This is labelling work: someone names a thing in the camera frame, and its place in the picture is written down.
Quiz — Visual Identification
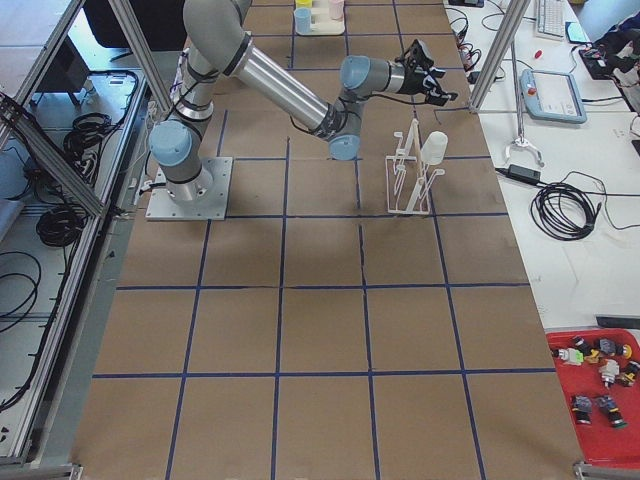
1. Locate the white cup tray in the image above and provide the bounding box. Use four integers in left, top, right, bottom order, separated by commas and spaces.
301, 0, 345, 36

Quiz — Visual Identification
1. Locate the black power adapter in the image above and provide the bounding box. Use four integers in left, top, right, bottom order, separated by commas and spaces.
507, 164, 541, 185

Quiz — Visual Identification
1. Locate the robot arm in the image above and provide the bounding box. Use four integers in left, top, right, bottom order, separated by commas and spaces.
149, 1, 457, 204

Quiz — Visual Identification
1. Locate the coiled black cable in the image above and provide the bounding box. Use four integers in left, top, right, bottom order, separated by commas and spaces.
530, 180, 609, 242

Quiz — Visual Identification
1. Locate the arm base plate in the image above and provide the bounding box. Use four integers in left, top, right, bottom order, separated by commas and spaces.
146, 157, 233, 221

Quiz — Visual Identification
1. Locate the white keyboard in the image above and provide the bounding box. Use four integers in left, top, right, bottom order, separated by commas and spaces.
534, 0, 565, 41

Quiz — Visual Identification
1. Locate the aluminium frame post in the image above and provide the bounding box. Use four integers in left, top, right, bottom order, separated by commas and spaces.
469, 0, 530, 113

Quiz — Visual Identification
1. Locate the robot teach pendant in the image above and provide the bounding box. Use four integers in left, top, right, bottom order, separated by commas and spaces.
520, 69, 587, 124

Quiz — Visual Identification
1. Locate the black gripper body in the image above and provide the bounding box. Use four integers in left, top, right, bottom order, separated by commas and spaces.
394, 39, 434, 96

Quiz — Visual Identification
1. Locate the white wire cup rack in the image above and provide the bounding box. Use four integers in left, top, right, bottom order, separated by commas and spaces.
385, 119, 445, 216

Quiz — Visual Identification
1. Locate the red parts tray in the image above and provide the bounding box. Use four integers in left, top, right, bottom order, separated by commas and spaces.
547, 329, 639, 469

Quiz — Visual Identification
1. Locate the pink cup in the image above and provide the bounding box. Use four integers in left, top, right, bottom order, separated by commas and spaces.
328, 0, 345, 21

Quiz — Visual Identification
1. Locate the light blue cup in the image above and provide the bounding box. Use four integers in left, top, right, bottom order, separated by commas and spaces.
294, 7, 312, 35

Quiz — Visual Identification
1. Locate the white ikea cup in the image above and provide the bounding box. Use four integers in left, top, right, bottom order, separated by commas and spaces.
421, 131, 448, 166

